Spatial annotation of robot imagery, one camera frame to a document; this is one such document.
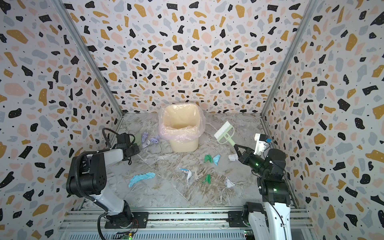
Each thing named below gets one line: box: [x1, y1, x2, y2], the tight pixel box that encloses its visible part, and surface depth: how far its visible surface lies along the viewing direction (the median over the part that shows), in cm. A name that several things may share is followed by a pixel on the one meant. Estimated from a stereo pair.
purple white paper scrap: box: [141, 131, 151, 148], surface depth 106 cm
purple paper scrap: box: [150, 135, 160, 144], surface depth 105 cm
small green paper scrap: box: [202, 174, 212, 185], surface depth 89 cm
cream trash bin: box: [158, 103, 206, 153], surface depth 88 cm
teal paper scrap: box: [128, 172, 156, 188], surface depth 89 cm
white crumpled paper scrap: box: [224, 177, 235, 188], surface depth 88 cm
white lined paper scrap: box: [228, 154, 239, 161], surface depth 98 cm
